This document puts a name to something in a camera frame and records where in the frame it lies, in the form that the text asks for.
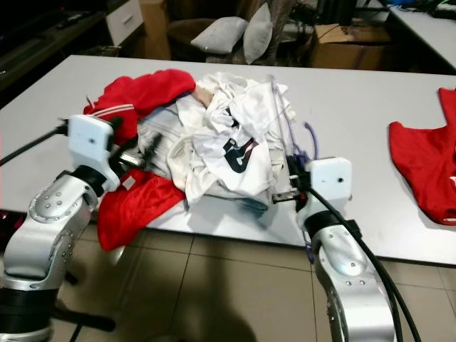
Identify white table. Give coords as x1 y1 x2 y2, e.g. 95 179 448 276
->
0 54 456 268

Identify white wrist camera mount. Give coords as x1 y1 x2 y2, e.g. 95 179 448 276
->
68 114 116 195
308 157 354 209

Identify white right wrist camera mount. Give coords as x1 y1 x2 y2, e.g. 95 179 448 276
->
308 157 354 209

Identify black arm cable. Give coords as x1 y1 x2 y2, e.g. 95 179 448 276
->
317 185 423 342
0 123 73 166

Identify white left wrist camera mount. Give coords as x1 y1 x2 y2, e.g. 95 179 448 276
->
68 114 116 195

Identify light grey trousers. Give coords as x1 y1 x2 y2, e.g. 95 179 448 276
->
141 107 289 214

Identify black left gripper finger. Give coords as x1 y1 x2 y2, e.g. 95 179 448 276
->
134 130 166 169

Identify purple plastic hanger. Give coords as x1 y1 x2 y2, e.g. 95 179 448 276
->
267 74 321 266

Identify brown chair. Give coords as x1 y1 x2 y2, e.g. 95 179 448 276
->
164 0 313 66

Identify open cardboard box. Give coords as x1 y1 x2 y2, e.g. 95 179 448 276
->
309 23 390 71

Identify grey flat pillow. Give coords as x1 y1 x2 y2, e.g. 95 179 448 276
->
190 16 249 55

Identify red shirt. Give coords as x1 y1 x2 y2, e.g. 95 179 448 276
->
388 87 456 226

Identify white printed T-shirt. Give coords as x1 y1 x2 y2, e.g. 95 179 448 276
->
173 71 294 207

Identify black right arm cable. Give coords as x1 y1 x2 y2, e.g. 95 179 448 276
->
317 185 423 342

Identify red shiny shorts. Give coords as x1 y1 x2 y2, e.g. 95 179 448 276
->
96 173 190 252

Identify red jersey white stripes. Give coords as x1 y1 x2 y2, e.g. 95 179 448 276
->
83 68 197 147

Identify tall cardboard box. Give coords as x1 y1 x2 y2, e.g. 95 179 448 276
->
139 0 172 62

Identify peach cloth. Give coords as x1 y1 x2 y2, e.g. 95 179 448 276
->
194 85 220 109

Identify grey desk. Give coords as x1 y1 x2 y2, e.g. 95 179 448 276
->
385 0 456 72

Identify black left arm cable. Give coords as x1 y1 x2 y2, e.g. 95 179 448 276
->
0 123 73 166

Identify grey upright pillow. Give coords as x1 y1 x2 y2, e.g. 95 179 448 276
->
243 3 275 65

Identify dark side desk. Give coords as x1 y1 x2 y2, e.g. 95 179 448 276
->
0 11 111 90

